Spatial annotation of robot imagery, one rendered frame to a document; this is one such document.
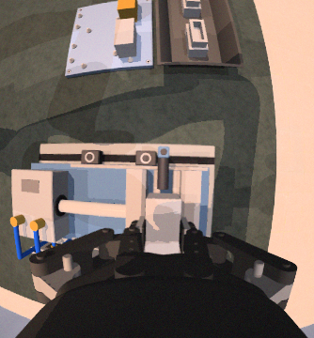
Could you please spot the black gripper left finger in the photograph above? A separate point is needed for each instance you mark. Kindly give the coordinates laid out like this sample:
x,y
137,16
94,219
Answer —
x,y
53,267

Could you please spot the orange block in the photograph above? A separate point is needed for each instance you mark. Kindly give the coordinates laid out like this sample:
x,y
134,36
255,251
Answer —
x,y
127,9

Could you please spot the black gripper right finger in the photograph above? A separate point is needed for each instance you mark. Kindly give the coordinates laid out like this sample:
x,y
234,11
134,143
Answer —
x,y
273,274

